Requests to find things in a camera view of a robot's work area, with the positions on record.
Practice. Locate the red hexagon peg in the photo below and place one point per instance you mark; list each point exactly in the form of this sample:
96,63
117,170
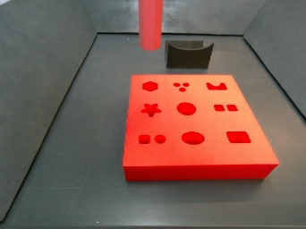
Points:
150,23

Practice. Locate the black curved foam holder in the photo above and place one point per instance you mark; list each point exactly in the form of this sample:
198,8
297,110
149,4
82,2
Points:
187,54

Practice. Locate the red shape insertion board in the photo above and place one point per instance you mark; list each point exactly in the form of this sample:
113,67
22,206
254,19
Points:
193,131

